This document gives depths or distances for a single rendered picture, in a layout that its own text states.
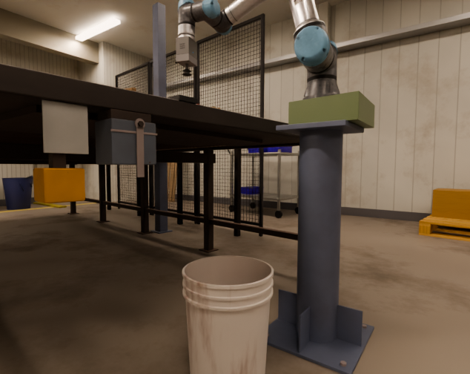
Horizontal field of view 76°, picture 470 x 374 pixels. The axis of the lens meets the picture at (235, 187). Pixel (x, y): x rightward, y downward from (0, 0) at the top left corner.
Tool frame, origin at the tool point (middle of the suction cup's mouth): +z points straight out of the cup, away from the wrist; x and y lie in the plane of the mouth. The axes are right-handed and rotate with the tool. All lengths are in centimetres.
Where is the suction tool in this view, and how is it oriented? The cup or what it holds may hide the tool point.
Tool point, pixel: (187, 74)
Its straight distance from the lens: 146.8
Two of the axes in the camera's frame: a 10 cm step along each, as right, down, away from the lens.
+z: 0.0, 10.0, 0.6
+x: 9.5, 0.2, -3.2
